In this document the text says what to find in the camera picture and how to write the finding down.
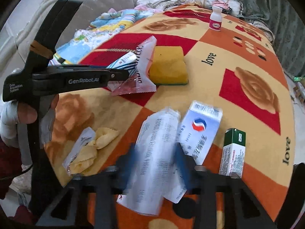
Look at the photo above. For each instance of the grey tufted sofa back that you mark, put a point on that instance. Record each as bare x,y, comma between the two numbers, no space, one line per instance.
107,0

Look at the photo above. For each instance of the rose printed blanket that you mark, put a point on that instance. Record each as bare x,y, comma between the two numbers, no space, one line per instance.
238,52

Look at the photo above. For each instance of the green white box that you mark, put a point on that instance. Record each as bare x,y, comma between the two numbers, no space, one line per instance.
232,155

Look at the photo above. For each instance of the yellow green sponge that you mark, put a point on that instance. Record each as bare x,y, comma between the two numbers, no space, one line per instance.
169,64

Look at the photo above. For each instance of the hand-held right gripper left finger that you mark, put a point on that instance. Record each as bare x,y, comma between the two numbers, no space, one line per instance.
128,169

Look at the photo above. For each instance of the person's left hand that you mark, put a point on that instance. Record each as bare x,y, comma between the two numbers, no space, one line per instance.
23,113

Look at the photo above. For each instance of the colourful cartoon quilt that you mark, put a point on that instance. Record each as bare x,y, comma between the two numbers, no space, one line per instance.
107,23

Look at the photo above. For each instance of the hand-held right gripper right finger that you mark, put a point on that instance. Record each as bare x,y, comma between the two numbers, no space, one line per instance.
183,169

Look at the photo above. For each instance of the white blue box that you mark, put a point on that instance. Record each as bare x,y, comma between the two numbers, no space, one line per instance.
202,128

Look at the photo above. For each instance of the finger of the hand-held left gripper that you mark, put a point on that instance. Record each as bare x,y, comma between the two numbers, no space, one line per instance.
119,75

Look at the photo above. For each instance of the frilled floral pillow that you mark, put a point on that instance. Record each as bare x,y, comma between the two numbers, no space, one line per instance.
226,3

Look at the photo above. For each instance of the blue striped small box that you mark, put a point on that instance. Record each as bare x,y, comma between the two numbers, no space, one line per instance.
121,60

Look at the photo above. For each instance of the green patterned curtain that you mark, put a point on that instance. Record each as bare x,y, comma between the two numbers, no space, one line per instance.
266,2

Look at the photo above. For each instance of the pink plastic wrapper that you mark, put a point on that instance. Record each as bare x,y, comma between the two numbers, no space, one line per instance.
143,71

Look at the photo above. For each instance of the white sachet wrapper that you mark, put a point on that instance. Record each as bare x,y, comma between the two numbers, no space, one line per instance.
77,148

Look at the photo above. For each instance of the white bottle pink label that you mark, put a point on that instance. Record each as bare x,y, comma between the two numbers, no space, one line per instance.
215,20

